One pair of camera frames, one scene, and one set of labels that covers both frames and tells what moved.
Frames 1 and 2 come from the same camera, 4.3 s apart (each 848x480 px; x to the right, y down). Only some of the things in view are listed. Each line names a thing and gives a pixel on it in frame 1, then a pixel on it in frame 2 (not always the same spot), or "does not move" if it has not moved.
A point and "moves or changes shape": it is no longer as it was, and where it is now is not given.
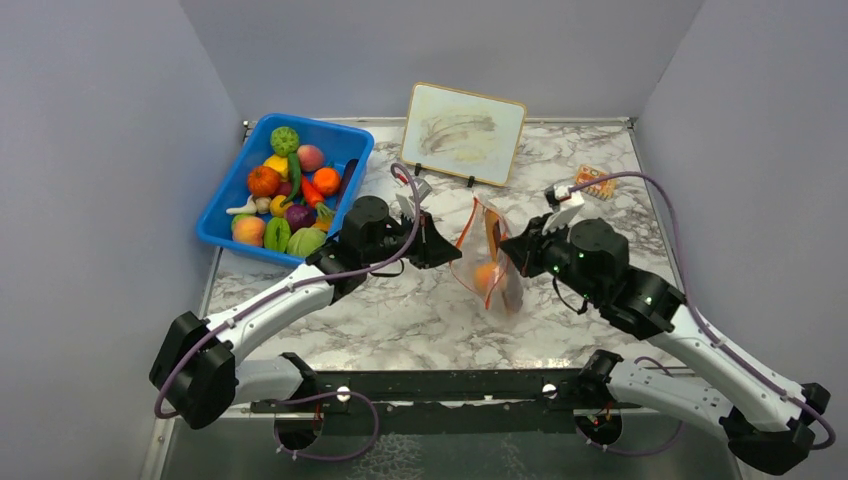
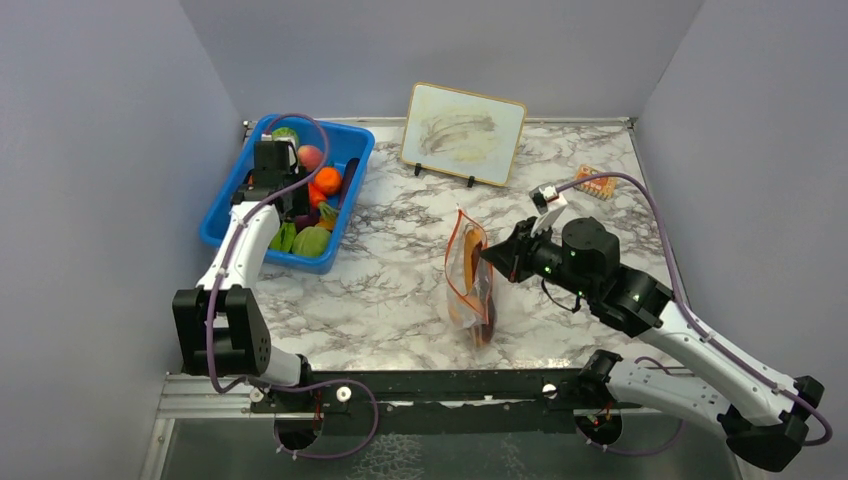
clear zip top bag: (480, 260) moves or changes shape
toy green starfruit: (277, 234) does not move
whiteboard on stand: (461, 134) does not move
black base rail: (517, 401) does not move
